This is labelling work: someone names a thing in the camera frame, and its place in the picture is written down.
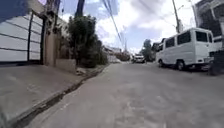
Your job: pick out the distant tree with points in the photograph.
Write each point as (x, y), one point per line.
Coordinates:
(146, 48)

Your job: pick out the white van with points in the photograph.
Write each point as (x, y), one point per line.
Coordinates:
(186, 48)

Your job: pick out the white car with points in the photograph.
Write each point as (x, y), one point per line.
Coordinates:
(138, 59)

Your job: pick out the tan concrete wall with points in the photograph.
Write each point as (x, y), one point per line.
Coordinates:
(51, 46)

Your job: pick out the utility pole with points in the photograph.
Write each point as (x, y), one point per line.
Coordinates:
(80, 8)

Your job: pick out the grey concrete sidewalk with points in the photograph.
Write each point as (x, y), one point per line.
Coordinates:
(30, 83)

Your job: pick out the pale panelled wall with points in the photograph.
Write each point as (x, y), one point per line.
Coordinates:
(16, 40)

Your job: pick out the grey concrete road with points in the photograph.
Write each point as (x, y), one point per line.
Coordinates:
(140, 96)

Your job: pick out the green bush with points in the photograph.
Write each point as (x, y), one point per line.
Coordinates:
(85, 40)

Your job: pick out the thin pole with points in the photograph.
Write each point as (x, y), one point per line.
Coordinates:
(175, 16)

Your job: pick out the pale multi-storey building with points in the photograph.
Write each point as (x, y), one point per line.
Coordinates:
(210, 16)

